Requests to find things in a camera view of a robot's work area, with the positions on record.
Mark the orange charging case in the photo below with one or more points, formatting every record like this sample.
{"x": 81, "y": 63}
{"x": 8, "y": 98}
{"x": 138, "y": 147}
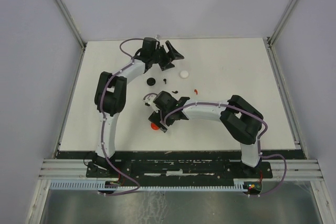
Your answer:
{"x": 155, "y": 127}

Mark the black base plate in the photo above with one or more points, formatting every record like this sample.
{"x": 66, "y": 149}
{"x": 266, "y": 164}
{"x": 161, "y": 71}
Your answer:
{"x": 172, "y": 169}

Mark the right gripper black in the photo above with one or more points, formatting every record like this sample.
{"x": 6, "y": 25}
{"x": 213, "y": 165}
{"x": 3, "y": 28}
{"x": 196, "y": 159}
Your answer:
{"x": 155, "y": 118}

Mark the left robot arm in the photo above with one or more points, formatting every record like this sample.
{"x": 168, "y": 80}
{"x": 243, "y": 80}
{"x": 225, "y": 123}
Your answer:
{"x": 111, "y": 92}

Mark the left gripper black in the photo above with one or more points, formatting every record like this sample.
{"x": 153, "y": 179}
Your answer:
{"x": 175, "y": 54}

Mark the aluminium frame post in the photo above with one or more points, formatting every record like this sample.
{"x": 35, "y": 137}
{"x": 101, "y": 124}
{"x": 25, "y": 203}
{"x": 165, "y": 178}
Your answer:
{"x": 70, "y": 22}
{"x": 290, "y": 8}

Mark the white charging case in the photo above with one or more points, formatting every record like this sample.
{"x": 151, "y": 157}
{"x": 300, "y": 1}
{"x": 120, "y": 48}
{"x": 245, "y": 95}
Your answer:
{"x": 184, "y": 74}

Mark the aluminium front rail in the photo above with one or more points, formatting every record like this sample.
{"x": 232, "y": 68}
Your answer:
{"x": 296, "y": 170}

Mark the right aluminium frame post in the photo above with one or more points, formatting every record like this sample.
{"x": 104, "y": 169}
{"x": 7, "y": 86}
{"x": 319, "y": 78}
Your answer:
{"x": 290, "y": 8}

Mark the black charging case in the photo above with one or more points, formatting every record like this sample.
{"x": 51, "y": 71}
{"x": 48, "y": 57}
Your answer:
{"x": 151, "y": 81}

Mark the left aluminium frame post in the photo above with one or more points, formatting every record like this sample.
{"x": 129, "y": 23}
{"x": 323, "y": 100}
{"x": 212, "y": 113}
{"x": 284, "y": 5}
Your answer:
{"x": 70, "y": 22}

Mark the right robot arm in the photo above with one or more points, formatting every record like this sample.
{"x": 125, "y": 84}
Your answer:
{"x": 243, "y": 122}

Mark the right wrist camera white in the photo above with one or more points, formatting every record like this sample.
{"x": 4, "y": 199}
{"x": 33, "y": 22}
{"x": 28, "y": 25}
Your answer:
{"x": 149, "y": 100}

